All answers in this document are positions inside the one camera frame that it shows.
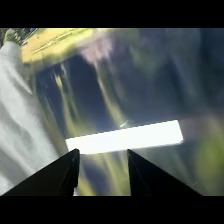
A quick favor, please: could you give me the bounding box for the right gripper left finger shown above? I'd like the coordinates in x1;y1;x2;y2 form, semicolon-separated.
2;148;81;197

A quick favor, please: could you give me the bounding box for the white garment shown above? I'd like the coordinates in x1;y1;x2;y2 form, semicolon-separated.
0;40;62;196

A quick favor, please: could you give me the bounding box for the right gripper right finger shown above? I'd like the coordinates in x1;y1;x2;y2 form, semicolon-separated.
126;148;203;197

